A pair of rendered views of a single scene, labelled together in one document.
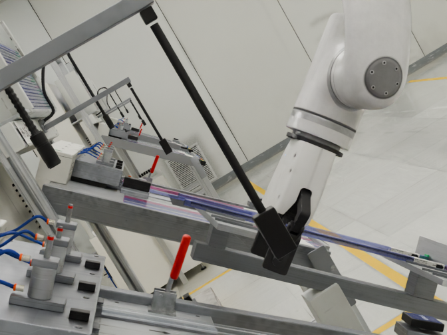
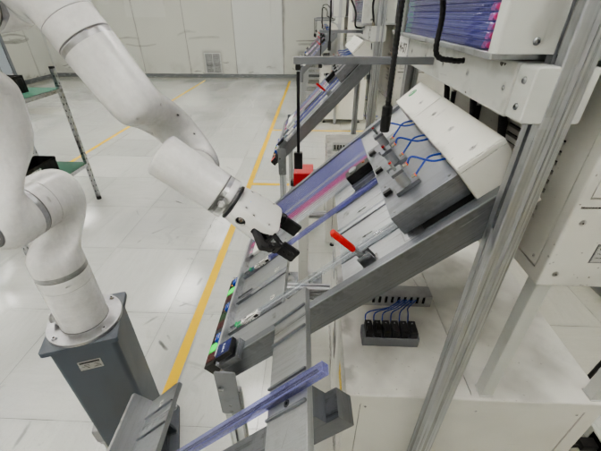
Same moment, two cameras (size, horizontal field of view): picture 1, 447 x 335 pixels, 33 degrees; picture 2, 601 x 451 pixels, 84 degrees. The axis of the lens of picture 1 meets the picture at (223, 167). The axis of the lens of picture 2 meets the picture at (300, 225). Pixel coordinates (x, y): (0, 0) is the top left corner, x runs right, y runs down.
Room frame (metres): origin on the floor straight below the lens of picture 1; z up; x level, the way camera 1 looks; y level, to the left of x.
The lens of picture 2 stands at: (1.50, 0.08, 1.43)
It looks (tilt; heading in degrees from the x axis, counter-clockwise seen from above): 32 degrees down; 186
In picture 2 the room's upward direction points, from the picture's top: straight up
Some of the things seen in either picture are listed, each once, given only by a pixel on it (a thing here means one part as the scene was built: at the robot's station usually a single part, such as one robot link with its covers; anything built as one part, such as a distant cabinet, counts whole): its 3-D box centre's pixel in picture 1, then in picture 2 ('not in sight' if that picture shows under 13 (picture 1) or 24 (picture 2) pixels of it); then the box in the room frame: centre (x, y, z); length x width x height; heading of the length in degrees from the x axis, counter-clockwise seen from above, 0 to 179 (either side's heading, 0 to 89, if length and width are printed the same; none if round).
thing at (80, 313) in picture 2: not in sight; (74, 295); (0.91, -0.59, 0.79); 0.19 x 0.19 x 0.18
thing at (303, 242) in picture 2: not in sight; (303, 233); (-0.05, -0.06, 0.39); 0.24 x 0.24 x 0.78; 4
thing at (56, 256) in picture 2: not in sight; (52, 222); (0.88, -0.59, 1.00); 0.19 x 0.12 x 0.24; 178
